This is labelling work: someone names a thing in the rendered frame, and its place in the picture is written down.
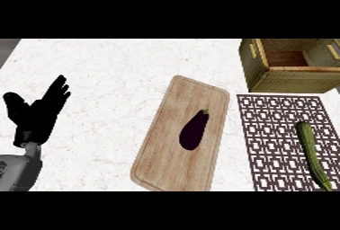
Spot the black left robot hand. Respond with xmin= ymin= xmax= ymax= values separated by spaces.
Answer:
xmin=1 ymin=75 xmax=72 ymax=149

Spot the brown patterned placemat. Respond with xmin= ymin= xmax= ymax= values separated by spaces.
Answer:
xmin=235 ymin=94 xmax=340 ymax=192

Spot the olive wicker basket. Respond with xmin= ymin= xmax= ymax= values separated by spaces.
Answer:
xmin=238 ymin=39 xmax=340 ymax=93

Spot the green squash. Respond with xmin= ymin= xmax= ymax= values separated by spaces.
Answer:
xmin=294 ymin=120 xmax=334 ymax=192

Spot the wooden cutting board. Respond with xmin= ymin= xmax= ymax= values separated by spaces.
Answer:
xmin=128 ymin=75 xmax=230 ymax=192

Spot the dark purple eggplant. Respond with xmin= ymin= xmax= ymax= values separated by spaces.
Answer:
xmin=177 ymin=108 xmax=211 ymax=152

